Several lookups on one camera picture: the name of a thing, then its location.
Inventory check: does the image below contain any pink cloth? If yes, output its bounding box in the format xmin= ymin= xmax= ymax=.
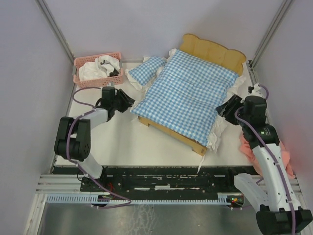
xmin=239 ymin=134 xmax=295 ymax=179

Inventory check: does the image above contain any aluminium frame post left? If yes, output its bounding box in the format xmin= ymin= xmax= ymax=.
xmin=35 ymin=0 xmax=75 ymax=64

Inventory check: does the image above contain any aluminium frame post right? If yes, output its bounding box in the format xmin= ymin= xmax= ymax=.
xmin=249 ymin=0 xmax=294 ymax=70

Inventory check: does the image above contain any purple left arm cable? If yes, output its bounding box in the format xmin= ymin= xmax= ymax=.
xmin=66 ymin=87 xmax=133 ymax=209

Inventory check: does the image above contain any pink plastic basket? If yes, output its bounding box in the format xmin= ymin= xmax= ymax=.
xmin=72 ymin=51 xmax=125 ymax=88

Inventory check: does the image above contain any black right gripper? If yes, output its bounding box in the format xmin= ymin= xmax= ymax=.
xmin=215 ymin=94 xmax=250 ymax=127

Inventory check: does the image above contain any aluminium frame post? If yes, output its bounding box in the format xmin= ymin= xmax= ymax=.
xmin=249 ymin=0 xmax=294 ymax=70
xmin=35 ymin=0 xmax=75 ymax=64

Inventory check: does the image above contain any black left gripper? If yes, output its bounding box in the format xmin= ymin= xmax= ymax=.
xmin=112 ymin=89 xmax=136 ymax=113

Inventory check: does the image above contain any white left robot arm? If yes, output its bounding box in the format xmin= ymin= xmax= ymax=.
xmin=54 ymin=86 xmax=134 ymax=191

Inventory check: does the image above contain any white slotted cable duct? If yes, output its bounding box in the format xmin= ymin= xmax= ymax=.
xmin=46 ymin=192 xmax=233 ymax=204

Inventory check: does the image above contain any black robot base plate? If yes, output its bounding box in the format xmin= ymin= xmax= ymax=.
xmin=80 ymin=166 xmax=245 ymax=196

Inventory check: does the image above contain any blue gingham mattress pad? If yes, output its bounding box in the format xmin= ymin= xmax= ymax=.
xmin=131 ymin=49 xmax=246 ymax=152

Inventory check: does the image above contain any wooden pet bed frame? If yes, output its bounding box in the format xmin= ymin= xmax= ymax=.
xmin=137 ymin=34 xmax=246 ymax=156

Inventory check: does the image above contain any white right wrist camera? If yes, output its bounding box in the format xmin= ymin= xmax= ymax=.
xmin=248 ymin=83 xmax=264 ymax=98

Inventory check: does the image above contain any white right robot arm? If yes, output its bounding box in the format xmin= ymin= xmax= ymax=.
xmin=216 ymin=95 xmax=313 ymax=235

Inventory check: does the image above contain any white cloth in basket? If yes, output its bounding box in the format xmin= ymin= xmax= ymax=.
xmin=78 ymin=55 xmax=120 ymax=81

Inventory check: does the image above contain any blue gingham pillow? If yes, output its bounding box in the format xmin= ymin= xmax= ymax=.
xmin=125 ymin=56 xmax=167 ymax=92

